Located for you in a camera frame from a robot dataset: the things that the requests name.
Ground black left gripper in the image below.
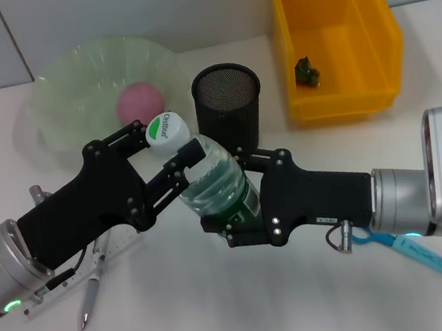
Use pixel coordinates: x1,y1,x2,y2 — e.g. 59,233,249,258
6,111,218,276

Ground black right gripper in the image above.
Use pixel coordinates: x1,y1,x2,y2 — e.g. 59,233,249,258
190,131,379,257

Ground clear green-label water bottle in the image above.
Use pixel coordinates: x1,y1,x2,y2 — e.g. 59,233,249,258
143,101,268,243

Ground pink peach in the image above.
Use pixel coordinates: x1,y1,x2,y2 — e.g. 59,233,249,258
113,79,167,126

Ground green plastic wrapper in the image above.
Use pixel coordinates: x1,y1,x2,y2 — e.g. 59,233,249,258
291,54,323,91

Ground black mesh pen holder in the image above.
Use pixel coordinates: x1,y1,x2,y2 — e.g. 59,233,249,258
187,59,269,159

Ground translucent green fruit plate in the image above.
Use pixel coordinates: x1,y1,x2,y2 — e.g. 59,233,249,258
5,29,194,167

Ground clear plastic ruler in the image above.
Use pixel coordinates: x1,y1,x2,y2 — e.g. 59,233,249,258
12,227,151,322

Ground silver ballpoint pen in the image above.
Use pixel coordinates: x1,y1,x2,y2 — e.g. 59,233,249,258
67,239,121,331

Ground blue scissors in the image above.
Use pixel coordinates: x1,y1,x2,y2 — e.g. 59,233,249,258
349,217,442,288

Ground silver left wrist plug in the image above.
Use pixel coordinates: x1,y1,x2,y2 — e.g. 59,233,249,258
27,183,53,206

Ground yellow plastic bin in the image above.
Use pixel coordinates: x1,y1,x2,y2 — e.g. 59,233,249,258
269,0,414,130

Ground dark right wrist cable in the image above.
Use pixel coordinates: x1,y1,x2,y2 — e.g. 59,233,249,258
324,225,344,252

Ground dark wrist cable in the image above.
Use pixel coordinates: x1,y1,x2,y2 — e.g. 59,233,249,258
28,248,95,305
324,225,344,252

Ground dark left wrist cable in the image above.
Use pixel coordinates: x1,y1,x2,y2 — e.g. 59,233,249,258
28,248,95,305

